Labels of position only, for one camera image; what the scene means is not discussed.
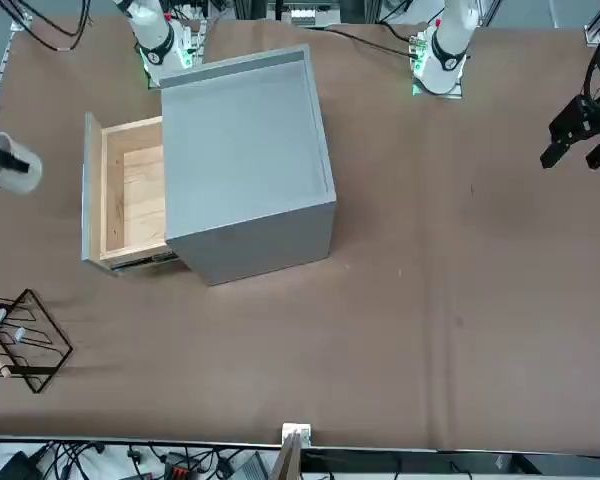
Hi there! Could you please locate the white cup with dark handle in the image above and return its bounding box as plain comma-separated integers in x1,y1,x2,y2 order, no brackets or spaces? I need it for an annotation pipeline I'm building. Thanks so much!
0,131,44,195

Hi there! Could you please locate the gray drawer with white handle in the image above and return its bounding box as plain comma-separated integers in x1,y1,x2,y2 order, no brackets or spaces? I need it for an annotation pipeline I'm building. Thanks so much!
80,112,179,274

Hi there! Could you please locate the gray steel drawer cabinet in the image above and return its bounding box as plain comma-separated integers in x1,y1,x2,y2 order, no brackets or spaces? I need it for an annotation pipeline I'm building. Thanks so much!
158,43,337,287

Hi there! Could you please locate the large black power brick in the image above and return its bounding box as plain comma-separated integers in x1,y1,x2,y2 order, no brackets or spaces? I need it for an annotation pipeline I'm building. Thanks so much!
0,449,37,480

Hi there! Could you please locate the red and black device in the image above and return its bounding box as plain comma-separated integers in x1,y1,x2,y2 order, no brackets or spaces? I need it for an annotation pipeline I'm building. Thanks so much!
162,451,204,480

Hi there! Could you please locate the dark ribbed power adapter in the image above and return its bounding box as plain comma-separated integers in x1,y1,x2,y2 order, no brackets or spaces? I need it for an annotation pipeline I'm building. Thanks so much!
233,451,272,480

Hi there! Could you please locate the small white socket box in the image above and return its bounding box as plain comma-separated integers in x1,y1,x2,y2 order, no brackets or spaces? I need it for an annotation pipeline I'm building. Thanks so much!
281,422,312,447

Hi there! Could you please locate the slotted aluminium edge rail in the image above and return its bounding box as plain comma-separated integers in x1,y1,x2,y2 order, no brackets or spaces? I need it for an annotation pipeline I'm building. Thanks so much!
0,9,34,132

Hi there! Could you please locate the aluminium profile bracket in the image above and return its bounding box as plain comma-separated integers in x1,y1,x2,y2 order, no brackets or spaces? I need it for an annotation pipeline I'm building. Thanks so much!
583,0,600,47

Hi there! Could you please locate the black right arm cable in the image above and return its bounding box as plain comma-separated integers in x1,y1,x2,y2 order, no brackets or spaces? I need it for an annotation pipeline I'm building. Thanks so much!
0,0,94,51

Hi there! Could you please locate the black cable across table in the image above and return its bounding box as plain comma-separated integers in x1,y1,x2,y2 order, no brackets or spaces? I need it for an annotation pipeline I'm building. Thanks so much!
299,24,421,57

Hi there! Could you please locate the aluminium profile post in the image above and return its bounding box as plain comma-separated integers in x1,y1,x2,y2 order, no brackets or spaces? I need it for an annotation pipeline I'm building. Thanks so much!
271,432,302,480

